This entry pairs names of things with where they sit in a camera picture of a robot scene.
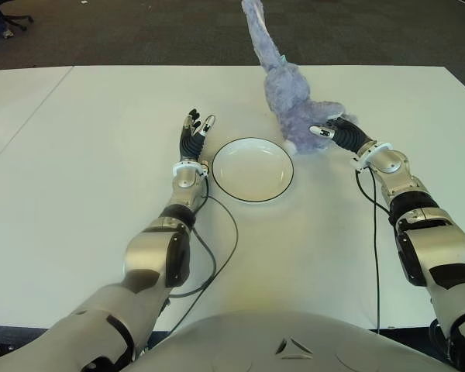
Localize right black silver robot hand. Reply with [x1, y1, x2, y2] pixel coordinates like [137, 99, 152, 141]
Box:
[308, 117, 375, 153]

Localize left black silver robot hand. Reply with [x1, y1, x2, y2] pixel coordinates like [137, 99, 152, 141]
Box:
[177, 108, 217, 161]

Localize purple plush rabbit doll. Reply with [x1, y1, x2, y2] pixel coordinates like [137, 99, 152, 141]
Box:
[240, 0, 360, 156]

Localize white plate black rim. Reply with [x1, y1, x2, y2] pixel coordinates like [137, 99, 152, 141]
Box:
[211, 136, 296, 204]

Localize black office chair base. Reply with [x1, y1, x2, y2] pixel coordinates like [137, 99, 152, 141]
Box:
[0, 12, 35, 33]

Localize silver robot torso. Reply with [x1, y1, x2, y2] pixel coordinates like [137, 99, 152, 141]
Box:
[126, 309, 461, 372]

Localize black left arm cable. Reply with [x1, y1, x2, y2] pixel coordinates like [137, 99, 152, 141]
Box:
[165, 170, 239, 336]

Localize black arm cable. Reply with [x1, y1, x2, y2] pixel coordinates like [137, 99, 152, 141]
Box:
[354, 166, 393, 335]
[165, 170, 239, 336]

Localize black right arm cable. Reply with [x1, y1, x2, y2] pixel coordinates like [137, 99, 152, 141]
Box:
[354, 166, 393, 335]

